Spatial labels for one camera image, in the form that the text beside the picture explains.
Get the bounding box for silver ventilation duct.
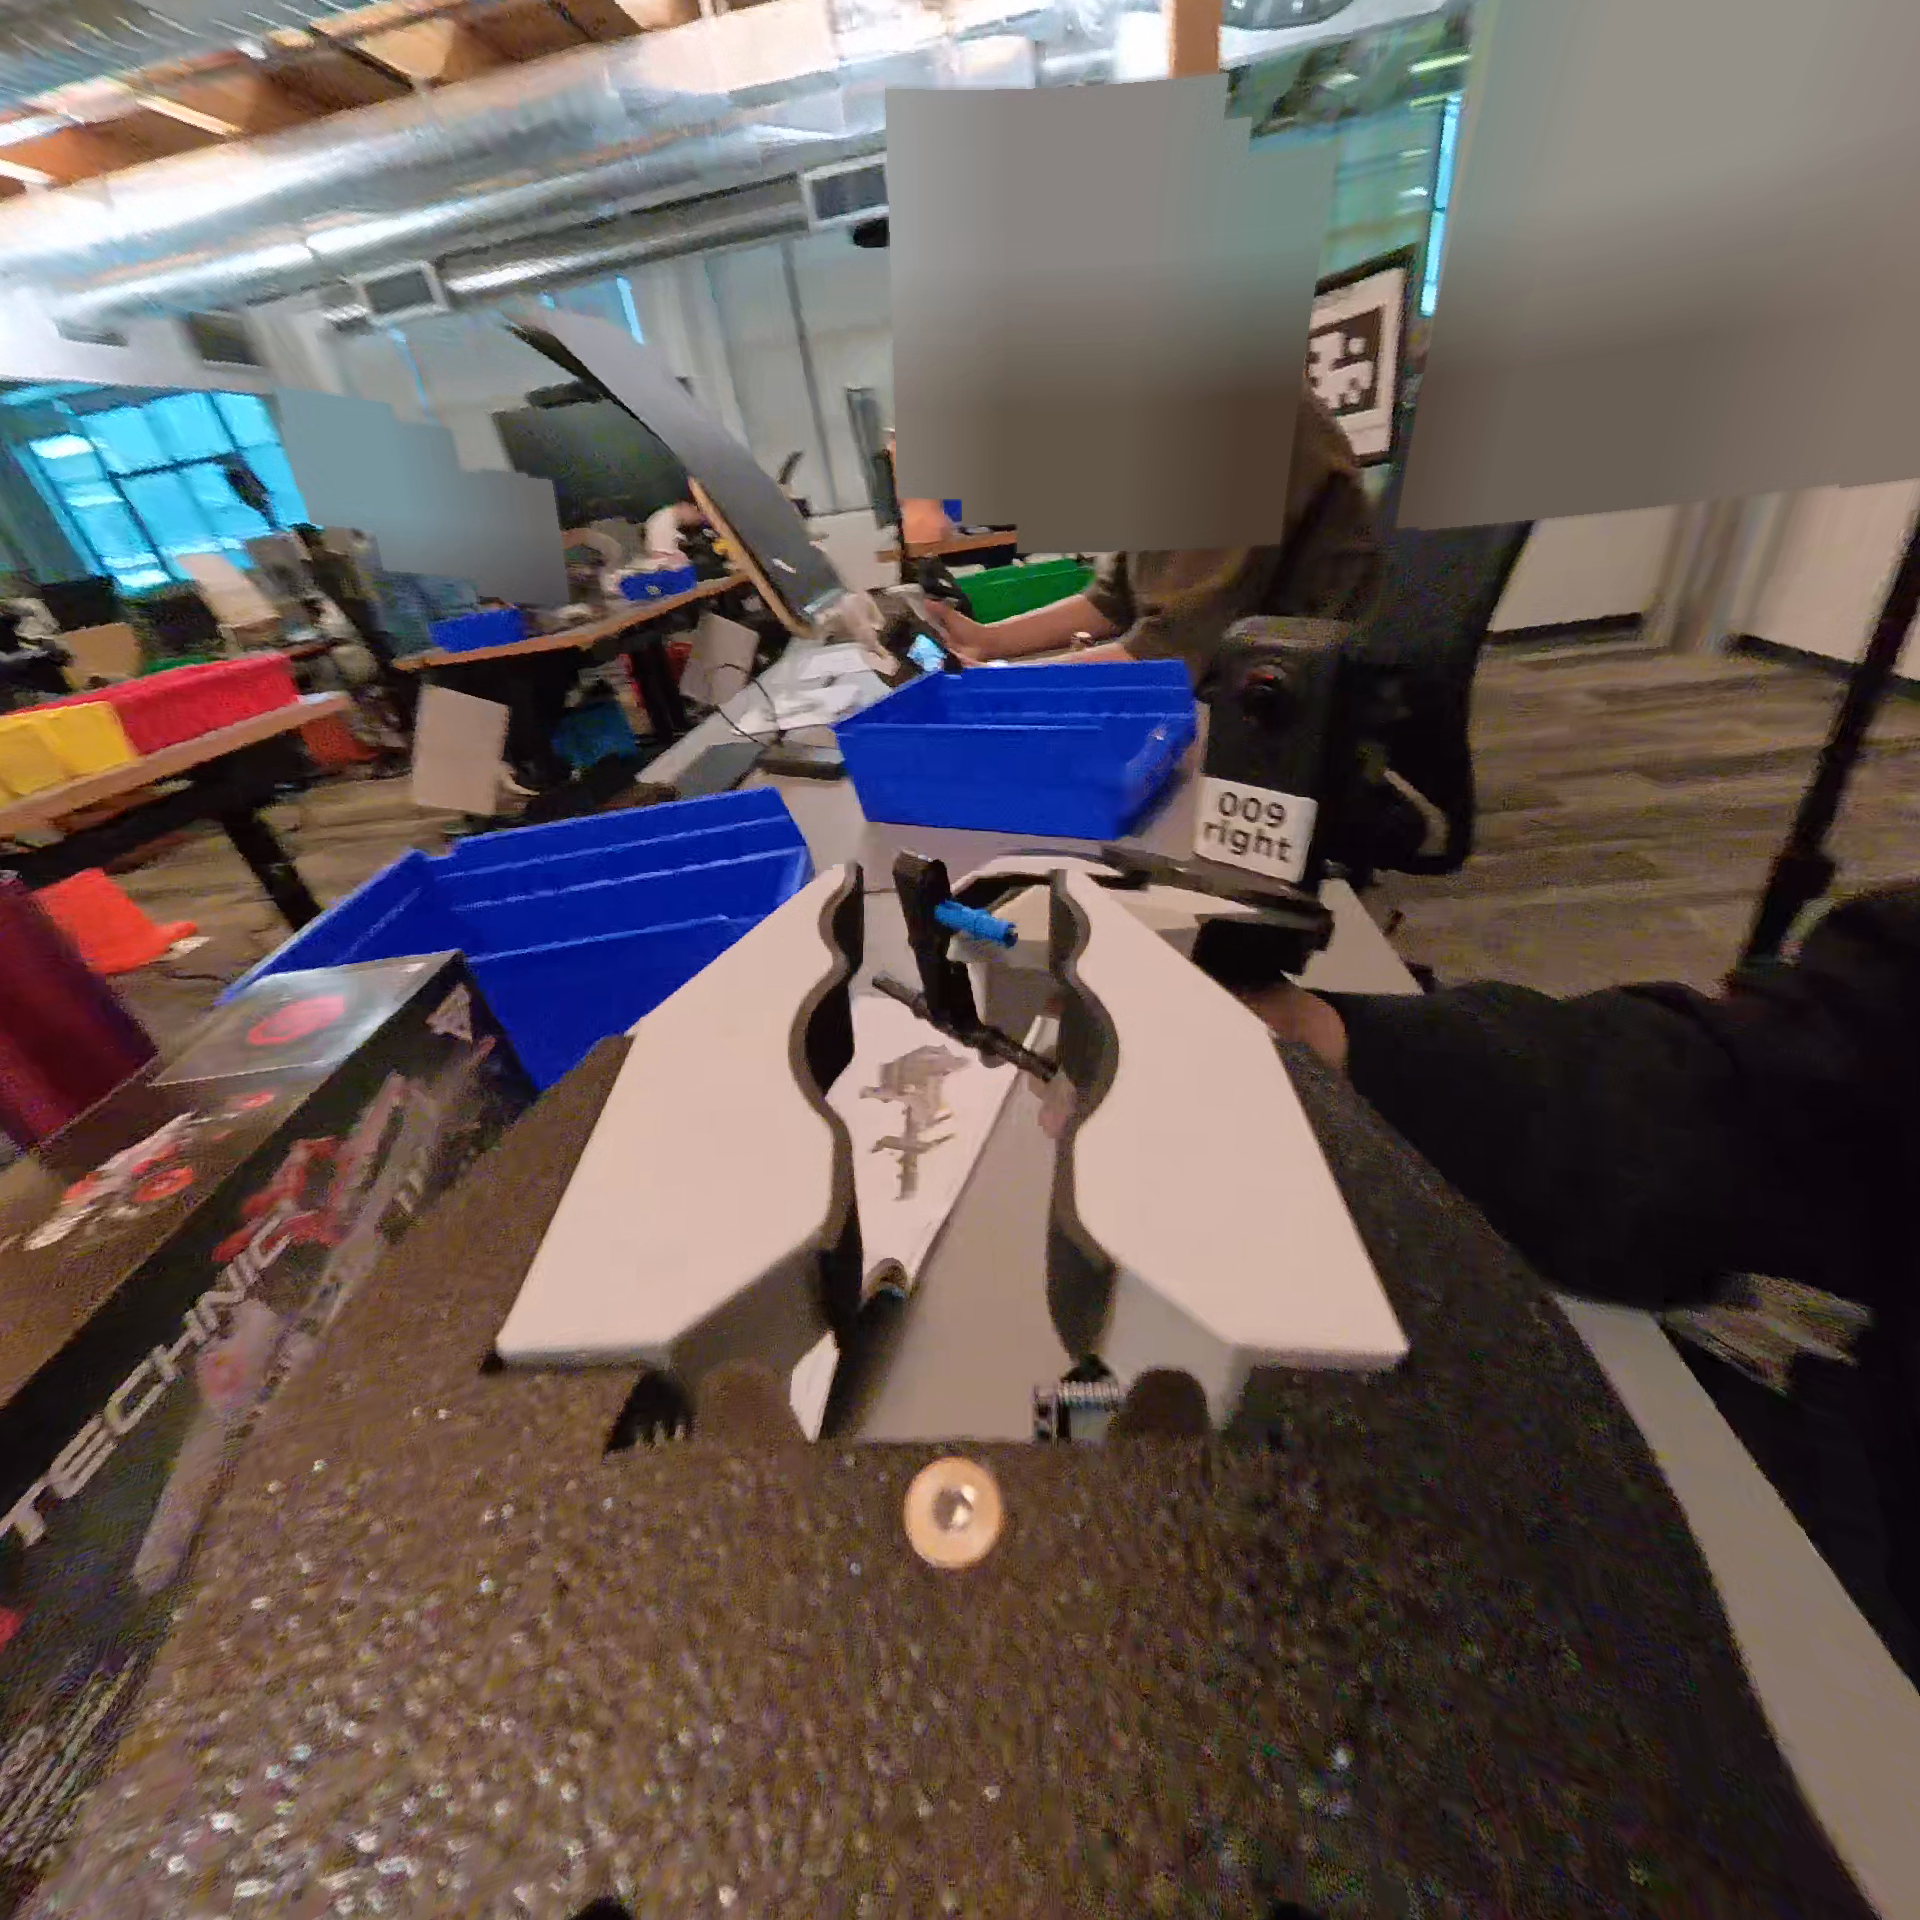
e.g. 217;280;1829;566
0;0;1050;294

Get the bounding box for person's right hand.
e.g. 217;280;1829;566
1248;982;1353;1069

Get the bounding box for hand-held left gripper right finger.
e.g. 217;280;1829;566
1047;866;1412;1430

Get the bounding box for orange cone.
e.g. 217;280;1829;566
32;866;201;975

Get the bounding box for red storage bin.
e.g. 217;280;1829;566
58;652;301;758

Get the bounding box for black office chair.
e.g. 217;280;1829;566
1341;517;1535;882

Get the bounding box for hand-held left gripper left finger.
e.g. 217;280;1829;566
492;862;866;1444

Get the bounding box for black toy car set box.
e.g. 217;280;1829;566
0;948;540;1705

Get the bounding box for black tripod pole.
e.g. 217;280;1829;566
1737;517;1920;969

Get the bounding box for person's right forearm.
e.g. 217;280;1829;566
1319;882;1920;1309

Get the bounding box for blue plastic bin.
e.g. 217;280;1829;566
829;656;1205;845

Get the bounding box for nested blue storage bins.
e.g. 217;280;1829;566
217;783;815;1093

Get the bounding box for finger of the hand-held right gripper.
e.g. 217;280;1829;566
948;847;1205;1044

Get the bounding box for maroon bottle with black lid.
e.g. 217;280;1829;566
0;872;161;1153

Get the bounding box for black and white marker sign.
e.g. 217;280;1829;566
1303;250;1422;470

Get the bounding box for green storage bin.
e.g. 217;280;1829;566
951;556;1100;625

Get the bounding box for wooden table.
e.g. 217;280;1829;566
0;690;358;932
390;566;753;781

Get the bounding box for yellow storage bin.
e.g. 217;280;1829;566
0;698;134;807

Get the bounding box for open instruction booklet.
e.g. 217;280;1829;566
786;991;1039;1444

